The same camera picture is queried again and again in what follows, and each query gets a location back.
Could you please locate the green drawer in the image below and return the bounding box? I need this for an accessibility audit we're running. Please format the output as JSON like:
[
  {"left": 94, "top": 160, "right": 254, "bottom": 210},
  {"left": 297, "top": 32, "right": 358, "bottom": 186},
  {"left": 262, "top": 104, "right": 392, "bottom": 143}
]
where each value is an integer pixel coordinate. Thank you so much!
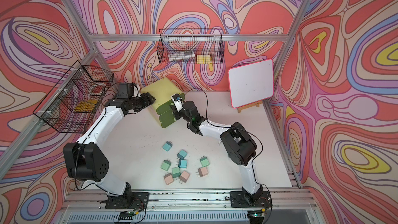
[
  {"left": 159, "top": 110, "right": 176, "bottom": 123},
  {"left": 159, "top": 116, "right": 176, "bottom": 129},
  {"left": 154, "top": 94, "right": 184, "bottom": 115}
]

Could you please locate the yellow green drawer cabinet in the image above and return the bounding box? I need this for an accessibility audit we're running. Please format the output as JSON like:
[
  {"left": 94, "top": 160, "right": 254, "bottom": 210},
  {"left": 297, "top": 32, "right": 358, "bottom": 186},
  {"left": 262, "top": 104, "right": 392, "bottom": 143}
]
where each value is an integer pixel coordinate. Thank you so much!
[{"left": 141, "top": 78, "right": 184, "bottom": 125}]

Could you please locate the teal plug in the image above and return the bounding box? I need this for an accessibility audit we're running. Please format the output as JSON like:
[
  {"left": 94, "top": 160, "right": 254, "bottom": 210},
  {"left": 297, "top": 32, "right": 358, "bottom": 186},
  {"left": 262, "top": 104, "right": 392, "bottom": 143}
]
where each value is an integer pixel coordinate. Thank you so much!
[
  {"left": 177, "top": 159, "right": 188, "bottom": 169},
  {"left": 177, "top": 149, "right": 188, "bottom": 160},
  {"left": 162, "top": 141, "right": 173, "bottom": 151}
]

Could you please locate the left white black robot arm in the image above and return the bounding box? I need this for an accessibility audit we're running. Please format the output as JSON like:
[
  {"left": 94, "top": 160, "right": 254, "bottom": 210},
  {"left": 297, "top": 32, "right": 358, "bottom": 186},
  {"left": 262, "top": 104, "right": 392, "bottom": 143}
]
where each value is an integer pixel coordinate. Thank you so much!
[{"left": 63, "top": 93, "right": 155, "bottom": 198}]

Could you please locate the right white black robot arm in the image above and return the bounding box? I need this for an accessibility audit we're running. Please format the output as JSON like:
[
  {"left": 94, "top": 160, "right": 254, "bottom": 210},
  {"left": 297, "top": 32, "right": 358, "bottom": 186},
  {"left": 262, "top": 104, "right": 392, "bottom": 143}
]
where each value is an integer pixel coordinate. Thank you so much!
[{"left": 171, "top": 94, "right": 261, "bottom": 196}]

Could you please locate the yellow block in left basket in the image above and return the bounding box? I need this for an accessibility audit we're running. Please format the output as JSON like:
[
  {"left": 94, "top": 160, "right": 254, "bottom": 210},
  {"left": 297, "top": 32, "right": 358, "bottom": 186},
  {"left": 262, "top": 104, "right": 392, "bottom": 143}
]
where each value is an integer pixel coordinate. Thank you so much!
[{"left": 73, "top": 100, "right": 97, "bottom": 113}]

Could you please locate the yellow block in basket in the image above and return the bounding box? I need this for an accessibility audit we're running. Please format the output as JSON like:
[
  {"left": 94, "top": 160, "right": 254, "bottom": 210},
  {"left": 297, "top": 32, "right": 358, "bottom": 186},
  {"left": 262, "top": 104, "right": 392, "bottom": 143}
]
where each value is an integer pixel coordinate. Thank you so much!
[
  {"left": 196, "top": 55, "right": 212, "bottom": 64},
  {"left": 73, "top": 100, "right": 97, "bottom": 113}
]

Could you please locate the green plug right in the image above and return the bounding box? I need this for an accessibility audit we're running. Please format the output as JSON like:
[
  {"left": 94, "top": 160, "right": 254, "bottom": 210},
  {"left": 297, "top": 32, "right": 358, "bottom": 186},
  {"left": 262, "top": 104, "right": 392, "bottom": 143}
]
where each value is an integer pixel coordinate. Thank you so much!
[{"left": 200, "top": 156, "right": 210, "bottom": 167}]

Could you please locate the green plug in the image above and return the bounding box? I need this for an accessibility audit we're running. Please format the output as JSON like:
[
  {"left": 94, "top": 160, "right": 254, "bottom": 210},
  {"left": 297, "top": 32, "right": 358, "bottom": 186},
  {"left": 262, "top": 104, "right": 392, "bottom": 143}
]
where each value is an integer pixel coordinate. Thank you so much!
[
  {"left": 161, "top": 159, "right": 171, "bottom": 171},
  {"left": 171, "top": 167, "right": 181, "bottom": 178},
  {"left": 200, "top": 156, "right": 210, "bottom": 167}
]

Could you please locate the yellow block in back basket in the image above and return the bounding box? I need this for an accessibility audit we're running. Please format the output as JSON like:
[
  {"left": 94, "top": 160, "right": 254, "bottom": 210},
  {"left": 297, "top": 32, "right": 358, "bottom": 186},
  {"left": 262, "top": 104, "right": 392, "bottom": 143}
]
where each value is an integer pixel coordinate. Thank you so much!
[{"left": 196, "top": 55, "right": 212, "bottom": 64}]

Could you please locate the green plug left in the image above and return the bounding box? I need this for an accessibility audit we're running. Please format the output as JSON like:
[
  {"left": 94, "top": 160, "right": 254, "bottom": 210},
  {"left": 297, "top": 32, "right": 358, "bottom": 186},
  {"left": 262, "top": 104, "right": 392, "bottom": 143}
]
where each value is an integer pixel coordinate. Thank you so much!
[{"left": 161, "top": 159, "right": 171, "bottom": 171}]

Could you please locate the grey box in back basket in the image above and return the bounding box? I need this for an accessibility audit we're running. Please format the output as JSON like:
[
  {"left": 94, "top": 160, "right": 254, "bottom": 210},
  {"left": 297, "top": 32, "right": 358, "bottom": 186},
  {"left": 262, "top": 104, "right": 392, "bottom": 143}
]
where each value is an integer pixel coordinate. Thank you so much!
[{"left": 168, "top": 51, "right": 195, "bottom": 62}]

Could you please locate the pink plug right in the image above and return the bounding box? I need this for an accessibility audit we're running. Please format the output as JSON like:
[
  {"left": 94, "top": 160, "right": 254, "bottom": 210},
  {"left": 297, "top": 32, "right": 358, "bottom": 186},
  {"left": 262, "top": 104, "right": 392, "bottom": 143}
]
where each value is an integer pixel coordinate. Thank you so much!
[{"left": 197, "top": 167, "right": 208, "bottom": 177}]

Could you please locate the pink plug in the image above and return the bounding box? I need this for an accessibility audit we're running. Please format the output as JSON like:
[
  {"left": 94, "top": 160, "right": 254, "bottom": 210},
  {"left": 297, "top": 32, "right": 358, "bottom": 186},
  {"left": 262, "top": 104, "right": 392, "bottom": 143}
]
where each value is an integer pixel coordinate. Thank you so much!
[
  {"left": 179, "top": 171, "right": 190, "bottom": 183},
  {"left": 163, "top": 173, "right": 174, "bottom": 185},
  {"left": 197, "top": 167, "right": 208, "bottom": 177}
]

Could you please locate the green plug centre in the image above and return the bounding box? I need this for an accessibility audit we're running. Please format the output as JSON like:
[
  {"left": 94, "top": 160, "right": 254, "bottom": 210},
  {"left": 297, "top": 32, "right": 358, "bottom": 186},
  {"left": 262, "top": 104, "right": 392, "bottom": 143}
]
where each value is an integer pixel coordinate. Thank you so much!
[{"left": 171, "top": 167, "right": 181, "bottom": 178}]

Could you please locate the pink plug centre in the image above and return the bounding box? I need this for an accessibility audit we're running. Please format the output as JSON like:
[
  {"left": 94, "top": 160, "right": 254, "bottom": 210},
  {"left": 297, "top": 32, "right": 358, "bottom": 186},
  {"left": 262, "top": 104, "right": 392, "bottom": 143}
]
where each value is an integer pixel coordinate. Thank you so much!
[{"left": 179, "top": 171, "right": 190, "bottom": 183}]

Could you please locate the wooden easel stand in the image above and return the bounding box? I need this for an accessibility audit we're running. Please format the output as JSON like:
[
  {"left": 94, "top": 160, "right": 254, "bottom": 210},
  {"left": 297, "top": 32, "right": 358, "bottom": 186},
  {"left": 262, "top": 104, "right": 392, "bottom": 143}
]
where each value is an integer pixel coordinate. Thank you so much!
[{"left": 237, "top": 101, "right": 262, "bottom": 113}]

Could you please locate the pink plug left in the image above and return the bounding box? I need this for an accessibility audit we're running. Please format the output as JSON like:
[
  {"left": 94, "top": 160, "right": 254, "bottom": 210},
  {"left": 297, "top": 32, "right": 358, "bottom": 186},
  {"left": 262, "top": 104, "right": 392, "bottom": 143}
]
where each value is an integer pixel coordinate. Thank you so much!
[{"left": 163, "top": 173, "right": 174, "bottom": 185}]

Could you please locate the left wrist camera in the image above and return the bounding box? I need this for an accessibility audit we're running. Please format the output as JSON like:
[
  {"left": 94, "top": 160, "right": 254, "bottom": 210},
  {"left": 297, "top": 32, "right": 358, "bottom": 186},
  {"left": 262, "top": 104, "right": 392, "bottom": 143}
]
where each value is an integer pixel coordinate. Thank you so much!
[{"left": 117, "top": 83, "right": 140, "bottom": 99}]

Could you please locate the white board pink frame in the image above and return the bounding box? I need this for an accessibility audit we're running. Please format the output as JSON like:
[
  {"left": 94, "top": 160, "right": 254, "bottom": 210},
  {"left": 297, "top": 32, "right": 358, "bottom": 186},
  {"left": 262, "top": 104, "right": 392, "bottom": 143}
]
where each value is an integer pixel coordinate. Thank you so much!
[{"left": 228, "top": 60, "right": 274, "bottom": 108}]

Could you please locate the black wire basket left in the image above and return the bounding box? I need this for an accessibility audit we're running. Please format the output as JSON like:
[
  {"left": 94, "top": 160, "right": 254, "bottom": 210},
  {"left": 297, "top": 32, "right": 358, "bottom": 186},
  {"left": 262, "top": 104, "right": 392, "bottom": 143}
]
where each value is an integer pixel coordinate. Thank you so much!
[{"left": 33, "top": 61, "right": 114, "bottom": 133}]

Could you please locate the black wire basket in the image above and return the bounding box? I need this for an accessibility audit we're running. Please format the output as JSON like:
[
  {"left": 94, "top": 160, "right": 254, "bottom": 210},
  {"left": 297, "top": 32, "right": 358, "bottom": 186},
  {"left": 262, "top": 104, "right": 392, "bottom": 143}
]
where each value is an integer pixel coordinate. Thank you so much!
[
  {"left": 33, "top": 61, "right": 114, "bottom": 133},
  {"left": 157, "top": 28, "right": 224, "bottom": 64}
]

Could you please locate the black wire basket back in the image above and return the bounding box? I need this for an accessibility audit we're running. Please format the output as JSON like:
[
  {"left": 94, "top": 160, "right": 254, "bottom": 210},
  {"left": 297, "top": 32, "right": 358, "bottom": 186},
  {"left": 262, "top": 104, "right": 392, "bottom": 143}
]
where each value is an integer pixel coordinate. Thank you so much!
[{"left": 157, "top": 28, "right": 224, "bottom": 64}]

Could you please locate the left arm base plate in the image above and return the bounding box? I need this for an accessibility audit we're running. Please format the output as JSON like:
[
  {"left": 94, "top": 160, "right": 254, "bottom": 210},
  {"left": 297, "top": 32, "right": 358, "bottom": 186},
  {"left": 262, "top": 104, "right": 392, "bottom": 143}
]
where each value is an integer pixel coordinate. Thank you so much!
[{"left": 105, "top": 192, "right": 149, "bottom": 209}]

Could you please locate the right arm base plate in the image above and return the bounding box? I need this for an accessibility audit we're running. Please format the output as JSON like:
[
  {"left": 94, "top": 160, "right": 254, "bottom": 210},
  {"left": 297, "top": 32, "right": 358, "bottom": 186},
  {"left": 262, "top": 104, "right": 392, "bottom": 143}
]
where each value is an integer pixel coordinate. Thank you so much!
[{"left": 229, "top": 189, "right": 273, "bottom": 209}]

